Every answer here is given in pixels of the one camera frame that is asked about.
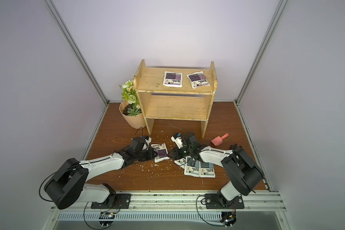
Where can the middle teal coffee bag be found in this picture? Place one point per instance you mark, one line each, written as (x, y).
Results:
(192, 167)

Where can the wooden two-tier shelf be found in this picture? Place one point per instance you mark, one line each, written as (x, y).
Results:
(162, 102)

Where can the pink plastic scoop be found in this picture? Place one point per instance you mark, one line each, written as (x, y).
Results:
(219, 139)

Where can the right connector board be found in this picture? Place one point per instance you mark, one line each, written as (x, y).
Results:
(228, 219)

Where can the right teal coffee bag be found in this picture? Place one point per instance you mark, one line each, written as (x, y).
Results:
(206, 170)

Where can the left connector board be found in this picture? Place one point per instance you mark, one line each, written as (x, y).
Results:
(106, 219)

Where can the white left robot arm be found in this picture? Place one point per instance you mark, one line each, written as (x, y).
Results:
(68, 185)

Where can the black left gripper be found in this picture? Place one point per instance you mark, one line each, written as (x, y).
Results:
(151, 154)

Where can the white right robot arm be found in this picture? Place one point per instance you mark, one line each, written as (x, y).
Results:
(199, 160)

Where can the purple coffee bag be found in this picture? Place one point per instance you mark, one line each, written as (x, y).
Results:
(198, 79)
(173, 79)
(162, 152)

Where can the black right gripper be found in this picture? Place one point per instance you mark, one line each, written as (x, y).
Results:
(179, 152)

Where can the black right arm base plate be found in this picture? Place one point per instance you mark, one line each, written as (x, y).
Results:
(215, 201)

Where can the black glove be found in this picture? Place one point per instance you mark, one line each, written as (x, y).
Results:
(236, 148)

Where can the aluminium front rail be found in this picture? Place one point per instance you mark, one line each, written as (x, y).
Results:
(190, 200)

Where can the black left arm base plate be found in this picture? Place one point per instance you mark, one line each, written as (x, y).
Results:
(118, 200)

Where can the connector board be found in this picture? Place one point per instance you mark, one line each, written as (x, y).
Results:
(106, 219)
(228, 219)

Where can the tilted teal coffee bag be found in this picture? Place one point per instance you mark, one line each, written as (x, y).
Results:
(181, 162)

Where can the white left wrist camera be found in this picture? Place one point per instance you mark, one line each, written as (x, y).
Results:
(146, 140)

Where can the green artificial flower plant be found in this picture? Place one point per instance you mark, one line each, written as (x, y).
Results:
(129, 94)

